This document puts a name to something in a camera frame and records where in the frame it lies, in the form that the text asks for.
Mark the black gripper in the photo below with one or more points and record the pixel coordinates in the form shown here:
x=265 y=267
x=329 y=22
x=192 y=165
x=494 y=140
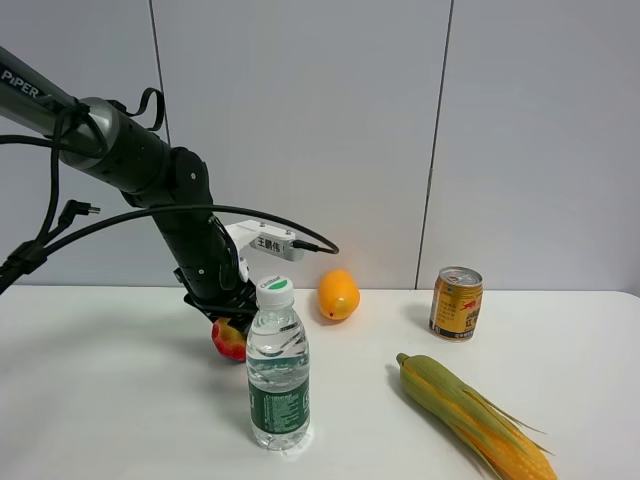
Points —
x=208 y=266

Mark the red yellow toy apple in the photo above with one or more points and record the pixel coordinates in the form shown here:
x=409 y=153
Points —
x=229 y=342

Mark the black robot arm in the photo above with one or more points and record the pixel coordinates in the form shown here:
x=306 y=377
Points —
x=169 y=184

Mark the clear plastic water bottle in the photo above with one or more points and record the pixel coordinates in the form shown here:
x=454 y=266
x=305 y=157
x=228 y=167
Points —
x=278 y=365

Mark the orange toy mango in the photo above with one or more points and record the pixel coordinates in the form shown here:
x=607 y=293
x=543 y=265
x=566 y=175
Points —
x=338 y=295

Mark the gold energy drink can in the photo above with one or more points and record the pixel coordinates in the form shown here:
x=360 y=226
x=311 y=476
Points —
x=456 y=303

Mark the toy corn cob with husk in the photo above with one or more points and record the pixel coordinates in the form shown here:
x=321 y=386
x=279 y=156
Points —
x=494 y=435

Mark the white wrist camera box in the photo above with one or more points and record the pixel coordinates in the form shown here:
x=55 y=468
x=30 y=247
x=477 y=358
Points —
x=264 y=238

